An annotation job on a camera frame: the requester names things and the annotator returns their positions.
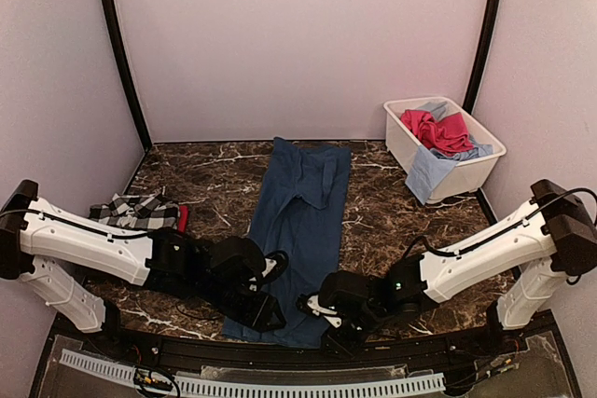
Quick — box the black white plaid shirt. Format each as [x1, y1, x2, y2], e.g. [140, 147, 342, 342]
[89, 193, 180, 230]

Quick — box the right black frame post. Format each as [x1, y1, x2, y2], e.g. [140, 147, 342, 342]
[463, 0, 500, 114]

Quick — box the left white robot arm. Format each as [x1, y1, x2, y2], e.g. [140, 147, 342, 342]
[1, 179, 289, 357]

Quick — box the left black frame post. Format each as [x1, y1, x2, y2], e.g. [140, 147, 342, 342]
[101, 0, 153, 152]

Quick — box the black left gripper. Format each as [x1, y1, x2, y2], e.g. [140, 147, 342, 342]
[197, 277, 286, 334]

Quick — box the white slotted cable duct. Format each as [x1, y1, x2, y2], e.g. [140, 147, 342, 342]
[59, 350, 446, 397]

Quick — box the pink garment in bin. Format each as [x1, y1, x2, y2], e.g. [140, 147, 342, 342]
[400, 110, 474, 156]

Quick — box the black front rail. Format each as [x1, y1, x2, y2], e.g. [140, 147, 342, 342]
[72, 327, 521, 371]

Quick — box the blue garment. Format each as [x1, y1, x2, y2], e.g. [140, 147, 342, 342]
[222, 138, 352, 349]

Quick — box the folded red t-shirt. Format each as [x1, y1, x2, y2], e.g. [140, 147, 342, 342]
[177, 205, 189, 232]

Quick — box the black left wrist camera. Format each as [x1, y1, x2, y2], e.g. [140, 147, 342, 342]
[209, 237, 266, 283]

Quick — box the black frame post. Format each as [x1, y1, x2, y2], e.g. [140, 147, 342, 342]
[463, 0, 500, 114]
[101, 0, 153, 152]

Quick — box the white plastic laundry bin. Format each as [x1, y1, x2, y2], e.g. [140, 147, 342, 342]
[383, 97, 507, 204]

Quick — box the light blue cloth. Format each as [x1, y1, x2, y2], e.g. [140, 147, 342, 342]
[406, 102, 493, 204]

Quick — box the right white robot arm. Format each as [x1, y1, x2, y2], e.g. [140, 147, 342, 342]
[310, 180, 596, 357]

